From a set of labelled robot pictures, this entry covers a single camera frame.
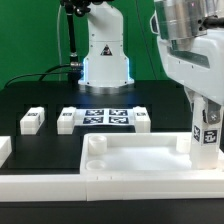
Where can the white L-shaped obstacle fence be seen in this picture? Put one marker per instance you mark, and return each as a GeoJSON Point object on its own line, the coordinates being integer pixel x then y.
{"type": "Point", "coordinates": [109, 186]}

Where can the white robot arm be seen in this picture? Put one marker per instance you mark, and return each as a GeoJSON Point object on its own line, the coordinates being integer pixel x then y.
{"type": "Point", "coordinates": [190, 39]}

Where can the white desk tabletop panel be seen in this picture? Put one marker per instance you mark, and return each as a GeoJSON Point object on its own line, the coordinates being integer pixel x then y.
{"type": "Point", "coordinates": [141, 153]}

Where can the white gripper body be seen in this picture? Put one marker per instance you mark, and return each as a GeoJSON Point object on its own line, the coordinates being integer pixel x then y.
{"type": "Point", "coordinates": [200, 69]}

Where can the fiducial marker sheet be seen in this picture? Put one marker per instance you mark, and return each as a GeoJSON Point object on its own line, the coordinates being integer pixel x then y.
{"type": "Point", "coordinates": [104, 116]}

